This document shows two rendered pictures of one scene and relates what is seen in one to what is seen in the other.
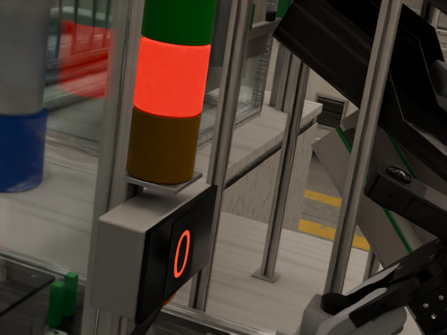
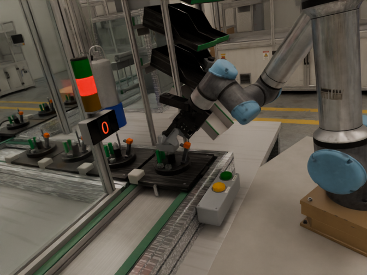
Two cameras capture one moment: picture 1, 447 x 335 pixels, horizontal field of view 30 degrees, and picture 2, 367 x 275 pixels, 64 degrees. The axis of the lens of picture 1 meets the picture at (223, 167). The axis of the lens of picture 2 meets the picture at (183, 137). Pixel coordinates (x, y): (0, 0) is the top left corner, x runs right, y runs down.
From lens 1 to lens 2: 0.44 m
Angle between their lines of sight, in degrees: 12
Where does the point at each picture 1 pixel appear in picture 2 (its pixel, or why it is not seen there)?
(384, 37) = (172, 57)
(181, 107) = (88, 93)
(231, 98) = (142, 85)
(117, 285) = (87, 137)
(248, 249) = not seen: hidden behind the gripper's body
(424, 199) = (171, 99)
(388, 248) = not seen: hidden behind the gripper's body
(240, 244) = not seen: hidden behind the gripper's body
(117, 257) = (84, 131)
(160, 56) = (78, 82)
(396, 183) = (164, 97)
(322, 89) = (241, 71)
